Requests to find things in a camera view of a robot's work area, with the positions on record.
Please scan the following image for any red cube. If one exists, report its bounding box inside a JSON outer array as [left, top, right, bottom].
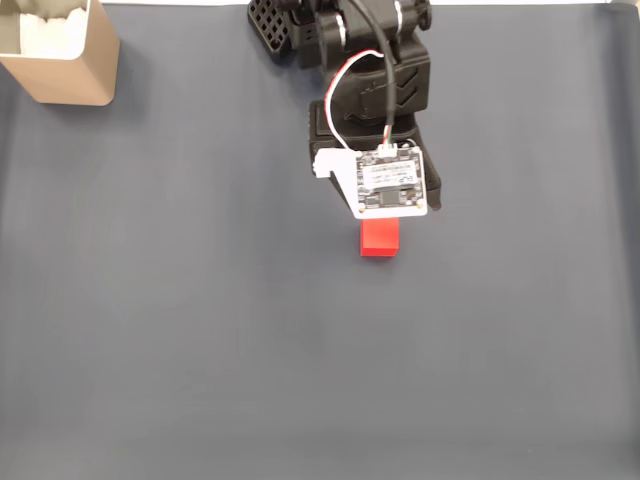
[[359, 218, 402, 259]]

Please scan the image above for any beige box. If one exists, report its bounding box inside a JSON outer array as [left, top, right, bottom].
[[0, 0, 122, 107]]

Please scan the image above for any dark grey table mat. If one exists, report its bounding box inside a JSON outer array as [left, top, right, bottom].
[[0, 3, 640, 480]]

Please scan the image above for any white foam padding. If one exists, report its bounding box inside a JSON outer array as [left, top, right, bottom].
[[18, 5, 90, 58]]

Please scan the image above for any white camera board mount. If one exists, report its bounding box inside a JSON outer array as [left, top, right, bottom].
[[311, 146, 430, 222]]

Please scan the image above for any white red motor cable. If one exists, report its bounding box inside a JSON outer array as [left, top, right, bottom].
[[322, 49, 397, 151]]

